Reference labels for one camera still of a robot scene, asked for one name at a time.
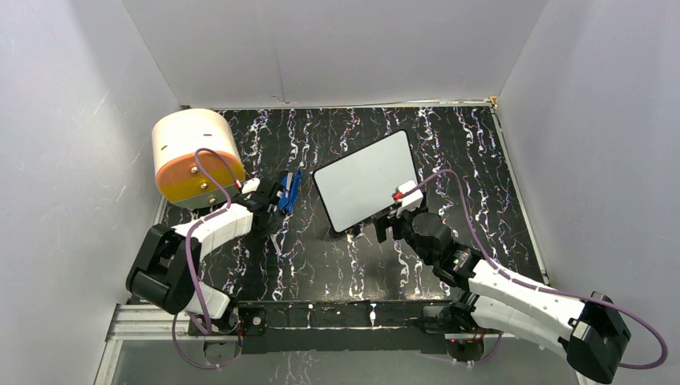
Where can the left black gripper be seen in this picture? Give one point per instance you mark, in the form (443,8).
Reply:
(275,223)

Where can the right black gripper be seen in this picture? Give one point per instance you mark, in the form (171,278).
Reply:
(390,218)

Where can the small black-framed whiteboard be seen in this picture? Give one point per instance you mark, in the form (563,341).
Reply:
(363,183)

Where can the white whiteboard marker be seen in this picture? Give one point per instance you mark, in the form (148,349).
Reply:
(276,245)

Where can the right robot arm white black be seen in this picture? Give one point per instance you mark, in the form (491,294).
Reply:
(588,332)

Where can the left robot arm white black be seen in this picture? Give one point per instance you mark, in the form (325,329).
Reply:
(164,272)

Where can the blue stapler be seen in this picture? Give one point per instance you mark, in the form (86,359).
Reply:
(290,186)

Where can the cream orange cylindrical drum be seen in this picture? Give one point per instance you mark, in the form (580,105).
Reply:
(195,152)

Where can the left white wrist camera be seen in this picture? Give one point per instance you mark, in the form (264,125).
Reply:
(246,187)

